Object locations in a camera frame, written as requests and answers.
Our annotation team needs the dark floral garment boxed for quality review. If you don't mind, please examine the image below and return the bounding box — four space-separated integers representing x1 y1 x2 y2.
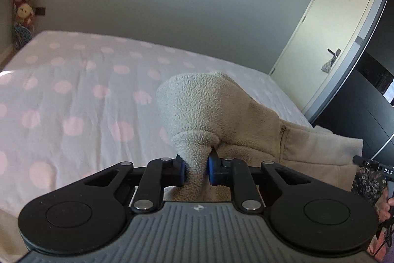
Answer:
351 167 388 208

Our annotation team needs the person's right hand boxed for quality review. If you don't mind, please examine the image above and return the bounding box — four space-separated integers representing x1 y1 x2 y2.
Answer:
377 189 394 222

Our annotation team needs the black sliding wardrobe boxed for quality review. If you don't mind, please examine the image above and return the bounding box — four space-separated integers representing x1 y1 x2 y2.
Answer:
309 0 394 165

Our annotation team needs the small patterned pouch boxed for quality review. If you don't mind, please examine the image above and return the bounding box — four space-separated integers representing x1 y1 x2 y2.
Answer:
320 57 336 72

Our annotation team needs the beige fleece jacket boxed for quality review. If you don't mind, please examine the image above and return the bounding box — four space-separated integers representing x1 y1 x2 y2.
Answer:
156 71 364 202

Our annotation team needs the cream door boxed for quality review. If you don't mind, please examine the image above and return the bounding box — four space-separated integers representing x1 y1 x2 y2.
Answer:
269 0 384 116

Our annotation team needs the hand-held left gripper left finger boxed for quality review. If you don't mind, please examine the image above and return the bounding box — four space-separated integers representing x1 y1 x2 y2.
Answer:
78 155 187 212

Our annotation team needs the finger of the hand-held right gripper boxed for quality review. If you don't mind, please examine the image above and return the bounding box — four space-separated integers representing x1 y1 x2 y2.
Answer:
352 155 382 170

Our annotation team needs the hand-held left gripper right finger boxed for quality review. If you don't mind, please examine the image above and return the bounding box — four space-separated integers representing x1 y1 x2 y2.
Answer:
208 152 313 211

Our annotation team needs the pink polka dot bed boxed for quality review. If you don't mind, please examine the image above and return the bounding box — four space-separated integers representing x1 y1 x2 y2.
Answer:
0 30 313 254

